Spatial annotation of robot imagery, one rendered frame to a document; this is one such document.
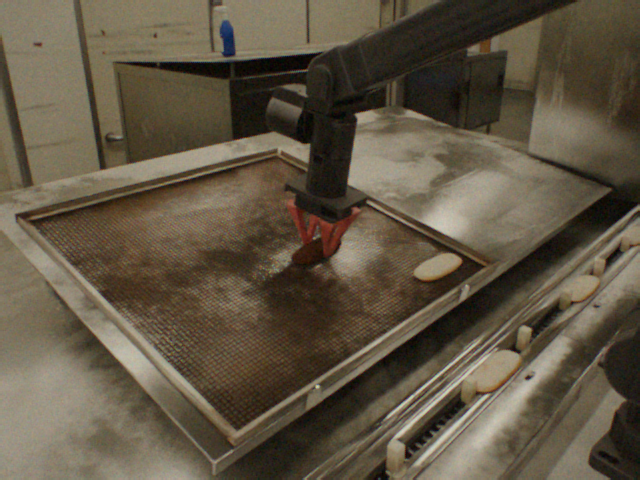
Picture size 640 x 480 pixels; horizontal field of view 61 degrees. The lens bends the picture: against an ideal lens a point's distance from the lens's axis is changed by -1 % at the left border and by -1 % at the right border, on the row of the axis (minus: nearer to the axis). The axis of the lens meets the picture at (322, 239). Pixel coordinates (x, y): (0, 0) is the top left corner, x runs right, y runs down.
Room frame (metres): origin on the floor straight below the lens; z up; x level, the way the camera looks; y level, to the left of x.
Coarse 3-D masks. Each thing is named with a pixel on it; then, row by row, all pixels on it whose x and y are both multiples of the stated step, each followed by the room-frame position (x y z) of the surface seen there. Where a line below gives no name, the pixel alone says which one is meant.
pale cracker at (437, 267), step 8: (440, 256) 0.75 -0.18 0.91; (448, 256) 0.75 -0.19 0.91; (456, 256) 0.75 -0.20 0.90; (424, 264) 0.72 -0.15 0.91; (432, 264) 0.72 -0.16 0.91; (440, 264) 0.72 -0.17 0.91; (448, 264) 0.72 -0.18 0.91; (456, 264) 0.73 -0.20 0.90; (416, 272) 0.70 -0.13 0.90; (424, 272) 0.70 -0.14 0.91; (432, 272) 0.70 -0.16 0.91; (440, 272) 0.70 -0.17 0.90; (448, 272) 0.71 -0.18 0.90; (424, 280) 0.69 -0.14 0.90; (432, 280) 0.69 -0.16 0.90
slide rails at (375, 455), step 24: (624, 264) 0.83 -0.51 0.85; (600, 288) 0.75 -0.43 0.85; (528, 312) 0.68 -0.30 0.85; (576, 312) 0.68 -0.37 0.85; (504, 336) 0.62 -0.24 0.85; (552, 336) 0.62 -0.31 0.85; (480, 360) 0.57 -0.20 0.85; (528, 360) 0.57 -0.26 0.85; (456, 384) 0.52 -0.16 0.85; (504, 384) 0.52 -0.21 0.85; (432, 408) 0.48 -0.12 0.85; (480, 408) 0.48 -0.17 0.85; (408, 432) 0.44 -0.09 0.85; (456, 432) 0.44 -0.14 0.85; (360, 456) 0.41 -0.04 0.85; (384, 456) 0.41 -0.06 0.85; (432, 456) 0.41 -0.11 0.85
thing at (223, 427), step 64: (128, 192) 0.84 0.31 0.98; (192, 192) 0.87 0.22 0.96; (256, 192) 0.91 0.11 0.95; (64, 256) 0.65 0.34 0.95; (192, 256) 0.69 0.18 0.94; (256, 256) 0.71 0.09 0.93; (128, 320) 0.54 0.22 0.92; (192, 320) 0.55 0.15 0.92; (256, 320) 0.57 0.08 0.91; (384, 320) 0.59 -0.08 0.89; (256, 384) 0.46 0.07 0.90; (320, 384) 0.46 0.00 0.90
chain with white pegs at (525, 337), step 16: (624, 240) 0.91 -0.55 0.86; (560, 304) 0.71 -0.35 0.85; (544, 320) 0.67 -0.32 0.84; (528, 336) 0.60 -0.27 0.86; (464, 384) 0.50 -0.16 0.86; (464, 400) 0.50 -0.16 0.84; (448, 416) 0.48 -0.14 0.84; (432, 432) 0.45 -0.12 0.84; (400, 448) 0.40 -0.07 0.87; (416, 448) 0.43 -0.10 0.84; (400, 464) 0.40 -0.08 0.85
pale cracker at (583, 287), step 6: (582, 276) 0.78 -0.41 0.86; (588, 276) 0.77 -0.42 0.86; (576, 282) 0.75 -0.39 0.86; (582, 282) 0.75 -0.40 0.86; (588, 282) 0.75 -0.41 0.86; (594, 282) 0.75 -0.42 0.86; (600, 282) 0.76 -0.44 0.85; (570, 288) 0.73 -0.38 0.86; (576, 288) 0.73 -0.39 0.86; (582, 288) 0.73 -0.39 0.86; (588, 288) 0.74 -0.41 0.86; (594, 288) 0.74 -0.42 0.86; (576, 294) 0.72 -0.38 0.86; (582, 294) 0.72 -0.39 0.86; (588, 294) 0.72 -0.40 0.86; (576, 300) 0.71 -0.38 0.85; (582, 300) 0.71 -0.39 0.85
